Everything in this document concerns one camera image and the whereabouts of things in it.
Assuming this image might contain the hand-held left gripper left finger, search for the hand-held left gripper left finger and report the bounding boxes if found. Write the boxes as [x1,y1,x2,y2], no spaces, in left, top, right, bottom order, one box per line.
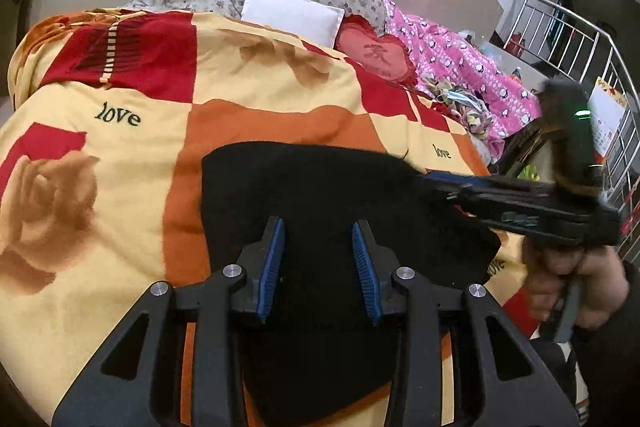
[51,216,287,427]

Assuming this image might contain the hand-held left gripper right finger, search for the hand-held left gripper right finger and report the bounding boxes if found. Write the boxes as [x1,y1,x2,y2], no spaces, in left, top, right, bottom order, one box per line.
[351,220,576,427]

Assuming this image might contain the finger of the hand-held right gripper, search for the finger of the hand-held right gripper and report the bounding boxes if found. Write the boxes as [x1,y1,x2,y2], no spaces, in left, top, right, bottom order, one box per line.
[433,186,502,214]
[423,173,549,194]

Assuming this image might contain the black pants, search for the black pants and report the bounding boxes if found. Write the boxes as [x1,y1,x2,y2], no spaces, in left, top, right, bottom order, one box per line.
[200,144,502,427]

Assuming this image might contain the person's right forearm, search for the person's right forearm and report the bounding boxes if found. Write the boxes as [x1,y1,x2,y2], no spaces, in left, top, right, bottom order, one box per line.
[570,322,640,427]

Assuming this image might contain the person's right hand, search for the person's right hand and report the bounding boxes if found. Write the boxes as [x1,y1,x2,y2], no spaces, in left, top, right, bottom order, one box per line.
[520,239,632,333]

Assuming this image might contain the colourful crumpled cloth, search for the colourful crumpled cloth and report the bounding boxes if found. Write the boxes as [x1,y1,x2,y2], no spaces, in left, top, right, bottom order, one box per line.
[425,77,493,140]

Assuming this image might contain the dark wooden furniture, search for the dark wooden furniture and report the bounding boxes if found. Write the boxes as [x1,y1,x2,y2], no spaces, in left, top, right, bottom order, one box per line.
[492,122,548,180]

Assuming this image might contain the pink printed blanket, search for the pink printed blanket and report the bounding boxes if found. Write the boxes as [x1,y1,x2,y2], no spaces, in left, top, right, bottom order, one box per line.
[380,0,543,152]

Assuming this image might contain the red heart-shaped cushion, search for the red heart-shaped cushion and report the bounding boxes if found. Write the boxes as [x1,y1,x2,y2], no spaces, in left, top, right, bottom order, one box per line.
[334,14,418,85]

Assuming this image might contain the orange yellow red printed blanket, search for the orange yellow red printed blanket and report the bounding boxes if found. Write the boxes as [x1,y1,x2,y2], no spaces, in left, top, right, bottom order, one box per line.
[0,8,591,427]

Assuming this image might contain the metal railing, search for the metal railing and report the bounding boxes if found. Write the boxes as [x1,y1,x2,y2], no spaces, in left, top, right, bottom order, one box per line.
[490,0,640,268]

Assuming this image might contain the white pillow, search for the white pillow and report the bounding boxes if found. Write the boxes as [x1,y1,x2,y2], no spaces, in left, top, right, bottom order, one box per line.
[241,0,346,48]

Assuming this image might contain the wall calendar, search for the wall calendar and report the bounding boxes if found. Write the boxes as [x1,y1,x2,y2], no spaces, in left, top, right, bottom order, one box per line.
[587,77,628,158]

